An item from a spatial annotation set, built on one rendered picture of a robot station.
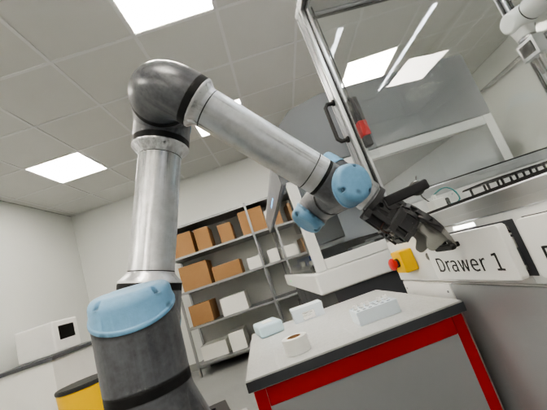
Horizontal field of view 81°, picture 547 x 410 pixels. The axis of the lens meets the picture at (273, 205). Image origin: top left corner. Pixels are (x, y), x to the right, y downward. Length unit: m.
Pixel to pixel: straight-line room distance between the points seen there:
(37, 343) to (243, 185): 3.16
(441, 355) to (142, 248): 0.75
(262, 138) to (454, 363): 0.73
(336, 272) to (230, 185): 3.78
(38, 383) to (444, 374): 3.51
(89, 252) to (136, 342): 5.35
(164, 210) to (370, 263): 1.17
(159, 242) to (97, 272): 5.10
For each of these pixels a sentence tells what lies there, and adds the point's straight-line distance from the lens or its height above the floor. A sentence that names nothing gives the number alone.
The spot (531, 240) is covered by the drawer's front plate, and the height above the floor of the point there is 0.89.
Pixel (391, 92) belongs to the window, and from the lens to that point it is 1.02.
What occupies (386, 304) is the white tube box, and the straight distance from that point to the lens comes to 1.01.
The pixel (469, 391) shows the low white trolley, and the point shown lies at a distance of 1.03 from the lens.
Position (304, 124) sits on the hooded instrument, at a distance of 1.73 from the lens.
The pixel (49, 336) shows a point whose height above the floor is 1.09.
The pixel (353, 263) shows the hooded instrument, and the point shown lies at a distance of 1.60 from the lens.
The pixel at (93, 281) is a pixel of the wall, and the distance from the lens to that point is 5.76.
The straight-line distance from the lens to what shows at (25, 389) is 4.02.
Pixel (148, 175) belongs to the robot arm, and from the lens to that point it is 0.67.
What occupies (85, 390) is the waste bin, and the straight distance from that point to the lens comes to 3.05.
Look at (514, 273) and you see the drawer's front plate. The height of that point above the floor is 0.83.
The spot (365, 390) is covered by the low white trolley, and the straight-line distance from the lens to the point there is 0.93.
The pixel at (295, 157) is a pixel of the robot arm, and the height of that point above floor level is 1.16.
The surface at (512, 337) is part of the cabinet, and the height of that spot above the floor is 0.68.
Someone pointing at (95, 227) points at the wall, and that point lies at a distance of 5.81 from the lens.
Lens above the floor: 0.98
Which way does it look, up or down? 11 degrees up
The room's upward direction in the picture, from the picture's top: 19 degrees counter-clockwise
